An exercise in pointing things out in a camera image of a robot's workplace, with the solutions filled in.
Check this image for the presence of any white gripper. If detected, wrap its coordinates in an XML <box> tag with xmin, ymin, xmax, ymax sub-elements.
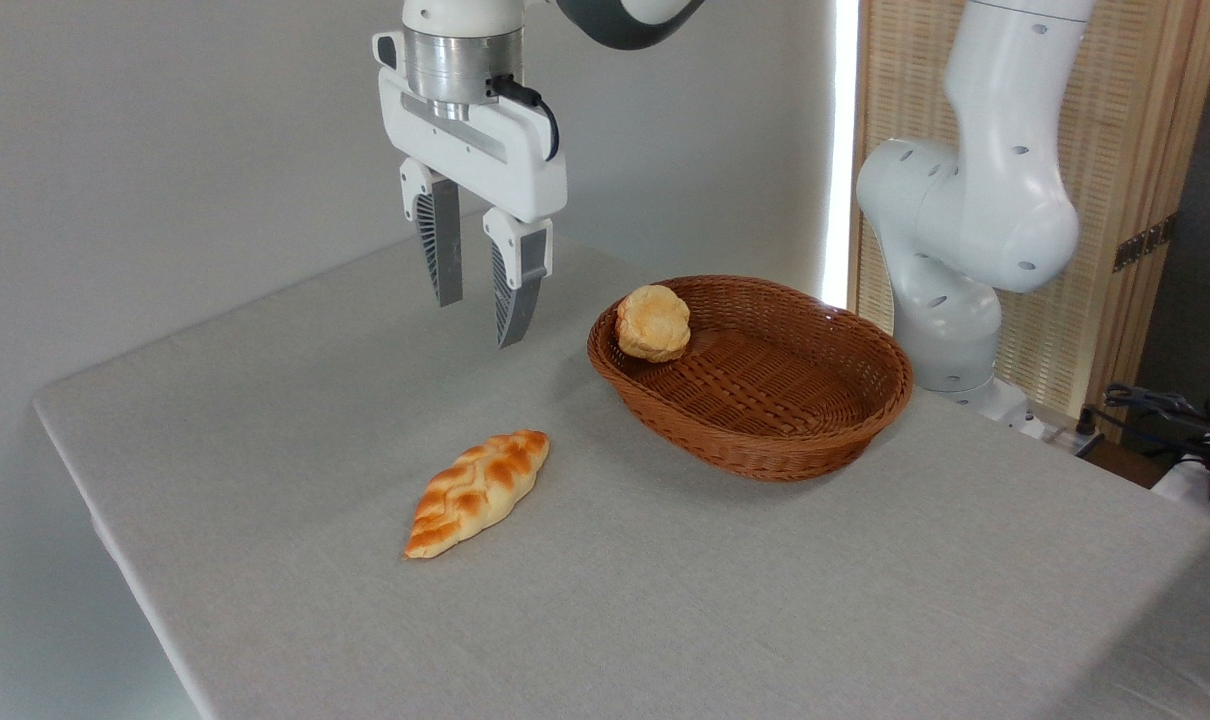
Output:
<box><xmin>377</xmin><ymin>65</ymin><xmax>569</xmax><ymax>349</ymax></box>

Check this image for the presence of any round golden bread bun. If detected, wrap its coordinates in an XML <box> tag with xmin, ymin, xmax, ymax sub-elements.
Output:
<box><xmin>615</xmin><ymin>284</ymin><xmax>693</xmax><ymax>363</ymax></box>

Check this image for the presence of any braided bread loaf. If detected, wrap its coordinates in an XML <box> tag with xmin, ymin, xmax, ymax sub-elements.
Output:
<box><xmin>402</xmin><ymin>430</ymin><xmax>551</xmax><ymax>559</ymax></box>

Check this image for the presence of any brown wicker basket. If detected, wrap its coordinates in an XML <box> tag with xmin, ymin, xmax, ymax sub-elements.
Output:
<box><xmin>586</xmin><ymin>275</ymin><xmax>914</xmax><ymax>483</ymax></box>

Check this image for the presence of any grey tablecloth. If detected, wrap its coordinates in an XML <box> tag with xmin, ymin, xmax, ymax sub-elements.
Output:
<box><xmin>33</xmin><ymin>210</ymin><xmax>1210</xmax><ymax>720</ymax></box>

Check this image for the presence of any white power strip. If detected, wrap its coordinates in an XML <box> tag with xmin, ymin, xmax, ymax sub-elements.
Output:
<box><xmin>1027</xmin><ymin>418</ymin><xmax>1106</xmax><ymax>456</ymax></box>

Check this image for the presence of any metal screen hinge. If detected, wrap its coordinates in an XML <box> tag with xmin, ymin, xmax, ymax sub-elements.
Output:
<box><xmin>1112</xmin><ymin>212</ymin><xmax>1179</xmax><ymax>273</ymax></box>

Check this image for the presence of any bamboo folding screen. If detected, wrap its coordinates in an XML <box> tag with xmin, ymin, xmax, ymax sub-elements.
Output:
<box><xmin>850</xmin><ymin>0</ymin><xmax>1210</xmax><ymax>421</ymax></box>

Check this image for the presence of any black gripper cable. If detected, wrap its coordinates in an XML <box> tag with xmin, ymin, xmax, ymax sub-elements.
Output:
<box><xmin>487</xmin><ymin>75</ymin><xmax>562</xmax><ymax>163</ymax></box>

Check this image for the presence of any black cable bundle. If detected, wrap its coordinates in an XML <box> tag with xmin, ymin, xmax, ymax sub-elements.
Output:
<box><xmin>1075</xmin><ymin>382</ymin><xmax>1210</xmax><ymax>471</ymax></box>

